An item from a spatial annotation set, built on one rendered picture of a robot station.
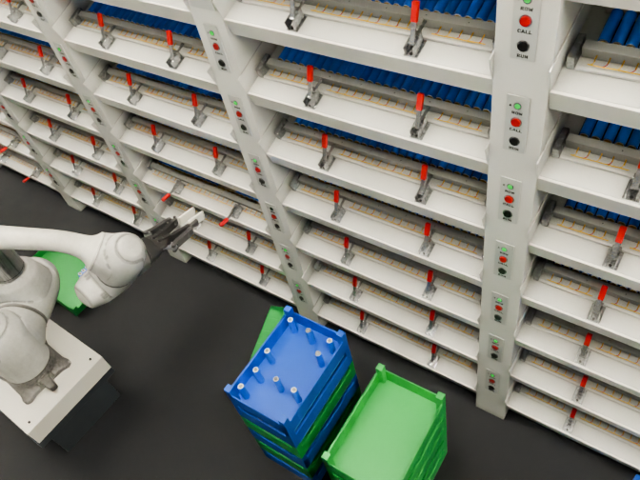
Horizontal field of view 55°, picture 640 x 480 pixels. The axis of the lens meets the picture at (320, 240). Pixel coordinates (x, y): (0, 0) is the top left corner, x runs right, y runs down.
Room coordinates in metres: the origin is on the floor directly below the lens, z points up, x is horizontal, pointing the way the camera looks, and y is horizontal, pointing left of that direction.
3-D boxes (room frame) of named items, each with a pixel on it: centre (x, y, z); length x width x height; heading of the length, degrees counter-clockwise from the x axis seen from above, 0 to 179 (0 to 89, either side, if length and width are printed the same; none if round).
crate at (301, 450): (0.87, 0.17, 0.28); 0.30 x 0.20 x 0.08; 136
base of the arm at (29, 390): (1.18, 1.01, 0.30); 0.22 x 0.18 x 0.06; 40
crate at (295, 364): (0.87, 0.17, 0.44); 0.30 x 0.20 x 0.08; 136
